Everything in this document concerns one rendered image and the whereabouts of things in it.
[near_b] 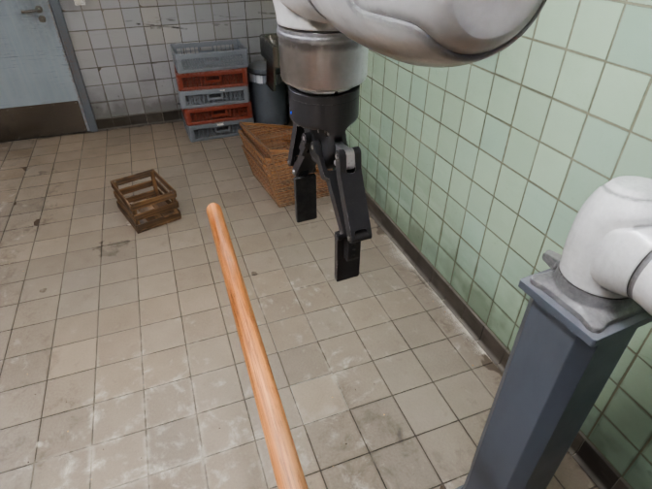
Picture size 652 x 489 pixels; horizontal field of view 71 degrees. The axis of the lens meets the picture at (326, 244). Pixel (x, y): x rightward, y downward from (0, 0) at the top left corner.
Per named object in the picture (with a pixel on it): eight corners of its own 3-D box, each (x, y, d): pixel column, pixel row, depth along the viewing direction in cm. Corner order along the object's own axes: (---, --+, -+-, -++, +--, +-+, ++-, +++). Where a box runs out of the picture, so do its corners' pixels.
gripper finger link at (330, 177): (341, 138, 52) (344, 134, 51) (367, 233, 52) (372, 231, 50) (309, 144, 51) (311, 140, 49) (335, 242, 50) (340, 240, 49)
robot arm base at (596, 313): (570, 251, 113) (578, 232, 109) (656, 309, 96) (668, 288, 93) (513, 271, 107) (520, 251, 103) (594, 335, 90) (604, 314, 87)
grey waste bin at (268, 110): (293, 127, 442) (290, 68, 409) (255, 132, 432) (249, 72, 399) (282, 114, 470) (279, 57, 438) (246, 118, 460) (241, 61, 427)
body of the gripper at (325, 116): (374, 89, 46) (370, 172, 51) (340, 66, 52) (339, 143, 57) (305, 100, 43) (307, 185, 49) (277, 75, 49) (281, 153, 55)
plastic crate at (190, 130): (255, 133, 430) (253, 116, 421) (190, 143, 412) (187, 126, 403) (244, 118, 460) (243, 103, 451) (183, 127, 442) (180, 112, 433)
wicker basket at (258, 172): (269, 211, 317) (266, 175, 301) (244, 177, 358) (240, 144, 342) (331, 195, 335) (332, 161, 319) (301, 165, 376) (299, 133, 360)
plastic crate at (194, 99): (249, 102, 410) (248, 84, 401) (180, 110, 395) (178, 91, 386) (242, 89, 441) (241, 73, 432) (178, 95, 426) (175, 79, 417)
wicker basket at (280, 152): (270, 188, 306) (267, 149, 289) (242, 156, 346) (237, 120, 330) (334, 173, 324) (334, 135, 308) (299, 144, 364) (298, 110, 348)
